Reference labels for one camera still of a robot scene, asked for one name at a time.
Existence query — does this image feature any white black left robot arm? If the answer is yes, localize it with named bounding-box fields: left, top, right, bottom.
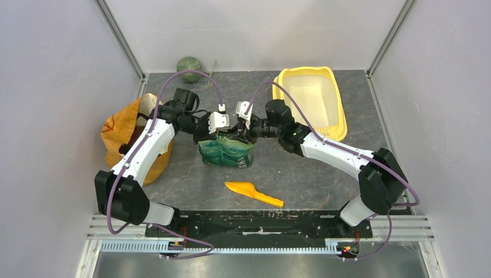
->
left=94, top=90, right=229, bottom=237

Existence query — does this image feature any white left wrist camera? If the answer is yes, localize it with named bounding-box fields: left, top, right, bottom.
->
left=208, top=104, right=230, bottom=134

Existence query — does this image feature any grey slotted cable duct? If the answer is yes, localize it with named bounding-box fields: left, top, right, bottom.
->
left=100, top=239, right=340, bottom=255

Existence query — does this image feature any orange plastic litter scoop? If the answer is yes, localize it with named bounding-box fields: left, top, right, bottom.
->
left=225, top=181, right=284, bottom=208

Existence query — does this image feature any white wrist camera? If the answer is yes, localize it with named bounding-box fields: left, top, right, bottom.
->
left=208, top=104, right=230, bottom=134
left=236, top=101, right=253, bottom=129

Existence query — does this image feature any orange fabric bag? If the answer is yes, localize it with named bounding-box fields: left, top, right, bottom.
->
left=101, top=93, right=157, bottom=169

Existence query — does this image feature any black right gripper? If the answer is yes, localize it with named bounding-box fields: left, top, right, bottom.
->
left=229, top=112, right=282, bottom=144

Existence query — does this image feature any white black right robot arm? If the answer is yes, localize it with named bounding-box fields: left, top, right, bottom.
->
left=232, top=100, right=408, bottom=237

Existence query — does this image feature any yellow plastic litter box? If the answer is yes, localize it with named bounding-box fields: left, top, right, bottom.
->
left=274, top=67, right=347, bottom=141

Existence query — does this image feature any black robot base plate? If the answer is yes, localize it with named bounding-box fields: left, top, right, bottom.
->
left=166, top=210, right=373, bottom=240

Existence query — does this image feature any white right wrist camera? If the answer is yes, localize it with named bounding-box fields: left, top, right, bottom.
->
left=236, top=101, right=253, bottom=129

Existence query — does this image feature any green cat litter bag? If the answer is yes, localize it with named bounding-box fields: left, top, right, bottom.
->
left=198, top=134, right=255, bottom=168

